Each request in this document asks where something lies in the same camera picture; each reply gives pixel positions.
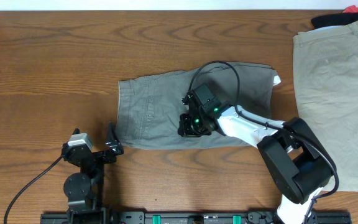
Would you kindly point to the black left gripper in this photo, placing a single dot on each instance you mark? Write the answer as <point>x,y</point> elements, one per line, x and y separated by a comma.
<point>96,156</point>

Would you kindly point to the black garment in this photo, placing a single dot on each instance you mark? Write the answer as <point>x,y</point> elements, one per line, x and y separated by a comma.
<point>340,19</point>

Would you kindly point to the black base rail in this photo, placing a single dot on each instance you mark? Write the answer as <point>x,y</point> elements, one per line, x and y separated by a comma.
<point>108,216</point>

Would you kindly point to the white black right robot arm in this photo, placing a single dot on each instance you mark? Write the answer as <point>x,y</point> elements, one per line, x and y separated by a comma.
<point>297,162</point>

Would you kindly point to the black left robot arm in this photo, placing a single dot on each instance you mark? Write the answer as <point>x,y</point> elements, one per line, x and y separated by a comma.
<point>84,189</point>

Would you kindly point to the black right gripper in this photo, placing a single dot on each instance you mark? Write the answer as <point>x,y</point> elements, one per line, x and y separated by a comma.
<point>186,130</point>

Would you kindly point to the beige khaki shorts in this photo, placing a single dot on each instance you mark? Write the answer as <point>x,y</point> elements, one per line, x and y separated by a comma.
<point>325,77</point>

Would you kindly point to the grey shorts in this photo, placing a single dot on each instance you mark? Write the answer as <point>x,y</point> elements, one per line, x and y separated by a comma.
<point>150,106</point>

